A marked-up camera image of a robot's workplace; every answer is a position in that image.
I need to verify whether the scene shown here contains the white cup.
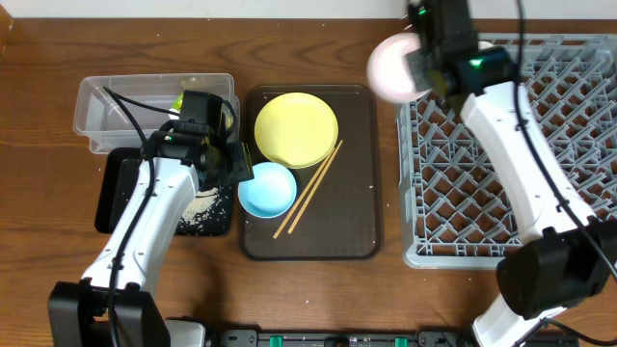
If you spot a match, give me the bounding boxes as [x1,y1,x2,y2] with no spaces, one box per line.
[478,40,494,50]

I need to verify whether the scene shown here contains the rice grains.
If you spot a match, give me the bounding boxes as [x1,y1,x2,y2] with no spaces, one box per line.
[177,188,226,231]

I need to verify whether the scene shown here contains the brown serving tray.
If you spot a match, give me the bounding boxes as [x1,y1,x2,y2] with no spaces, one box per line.
[239,85,382,261]

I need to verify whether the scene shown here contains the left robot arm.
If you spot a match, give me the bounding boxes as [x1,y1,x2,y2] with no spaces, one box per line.
[48,130,254,346]

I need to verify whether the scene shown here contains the black tray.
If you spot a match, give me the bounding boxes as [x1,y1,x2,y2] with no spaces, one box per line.
[94,147,234,237]

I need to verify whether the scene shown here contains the pink bowl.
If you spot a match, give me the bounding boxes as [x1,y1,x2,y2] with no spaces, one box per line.
[366,33,431,104]

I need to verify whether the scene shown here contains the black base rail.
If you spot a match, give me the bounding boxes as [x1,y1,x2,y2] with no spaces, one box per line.
[166,317,579,347]

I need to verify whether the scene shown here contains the green snack wrapper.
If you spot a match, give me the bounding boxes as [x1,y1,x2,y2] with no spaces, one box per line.
[170,94,183,113]

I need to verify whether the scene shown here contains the yellow plate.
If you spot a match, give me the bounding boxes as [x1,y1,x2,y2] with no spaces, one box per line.
[254,93,338,169]

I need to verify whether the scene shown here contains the wooden chopstick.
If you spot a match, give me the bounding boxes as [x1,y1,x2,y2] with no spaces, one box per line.
[273,149,334,239]
[287,140,343,234]

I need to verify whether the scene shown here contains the clear plastic bin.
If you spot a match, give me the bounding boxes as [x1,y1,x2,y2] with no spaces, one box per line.
[73,73,240,154]

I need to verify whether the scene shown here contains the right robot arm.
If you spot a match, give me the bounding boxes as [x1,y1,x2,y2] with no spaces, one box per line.
[407,1,616,346]

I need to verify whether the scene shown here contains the grey dishwasher rack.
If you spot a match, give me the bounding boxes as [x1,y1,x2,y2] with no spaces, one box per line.
[395,34,616,270]

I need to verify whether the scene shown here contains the blue bowl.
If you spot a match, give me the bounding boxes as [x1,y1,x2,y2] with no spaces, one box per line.
[238,162,298,219]

